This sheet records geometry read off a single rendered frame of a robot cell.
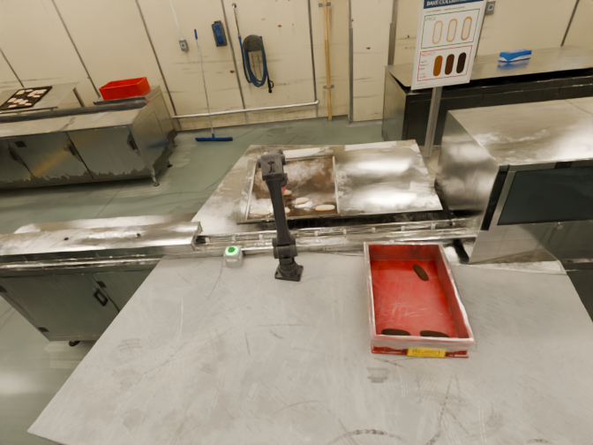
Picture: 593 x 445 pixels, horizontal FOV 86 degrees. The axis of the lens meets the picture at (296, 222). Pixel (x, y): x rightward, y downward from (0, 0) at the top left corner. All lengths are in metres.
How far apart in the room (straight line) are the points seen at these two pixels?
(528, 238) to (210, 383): 1.32
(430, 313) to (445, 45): 1.41
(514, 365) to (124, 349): 1.38
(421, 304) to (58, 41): 5.71
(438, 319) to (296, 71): 4.24
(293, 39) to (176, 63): 1.71
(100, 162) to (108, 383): 3.29
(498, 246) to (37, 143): 4.49
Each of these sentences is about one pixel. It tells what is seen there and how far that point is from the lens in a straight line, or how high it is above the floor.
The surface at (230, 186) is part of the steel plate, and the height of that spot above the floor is 0.82.
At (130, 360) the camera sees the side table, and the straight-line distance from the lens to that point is 1.44.
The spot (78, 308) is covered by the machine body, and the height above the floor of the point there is 0.46.
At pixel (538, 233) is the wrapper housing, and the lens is 1.56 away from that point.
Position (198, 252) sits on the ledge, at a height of 0.86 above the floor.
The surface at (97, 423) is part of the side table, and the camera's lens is 1.38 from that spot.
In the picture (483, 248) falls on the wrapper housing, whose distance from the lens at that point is 1.51.
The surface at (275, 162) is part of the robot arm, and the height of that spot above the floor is 1.34.
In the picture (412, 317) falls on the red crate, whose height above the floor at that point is 0.82.
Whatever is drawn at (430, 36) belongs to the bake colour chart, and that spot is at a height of 1.54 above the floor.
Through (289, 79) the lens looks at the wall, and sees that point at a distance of 5.07.
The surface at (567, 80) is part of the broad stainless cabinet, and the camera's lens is 3.63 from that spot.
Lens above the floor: 1.89
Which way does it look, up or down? 38 degrees down
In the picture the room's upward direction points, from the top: 8 degrees counter-clockwise
